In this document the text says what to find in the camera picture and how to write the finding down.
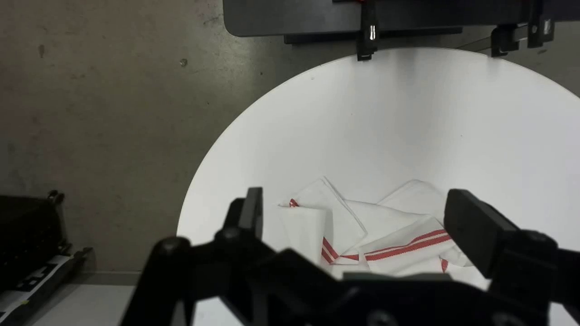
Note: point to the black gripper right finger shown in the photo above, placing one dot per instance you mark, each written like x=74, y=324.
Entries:
x=501, y=250

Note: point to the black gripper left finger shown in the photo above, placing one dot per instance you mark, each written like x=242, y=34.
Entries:
x=246, y=213

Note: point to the white red-striped cloth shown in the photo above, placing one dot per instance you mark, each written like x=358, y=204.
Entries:
x=400, y=233

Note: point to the black equipment case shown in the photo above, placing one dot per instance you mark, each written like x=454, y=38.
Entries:
x=37, y=255

